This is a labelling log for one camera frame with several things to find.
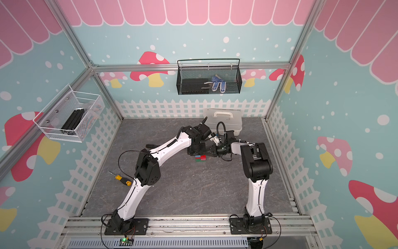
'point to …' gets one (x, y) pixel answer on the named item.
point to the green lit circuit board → (126, 241)
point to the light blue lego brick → (197, 156)
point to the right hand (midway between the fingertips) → (204, 154)
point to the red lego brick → (203, 156)
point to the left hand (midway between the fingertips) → (199, 156)
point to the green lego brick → (199, 160)
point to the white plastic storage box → (231, 118)
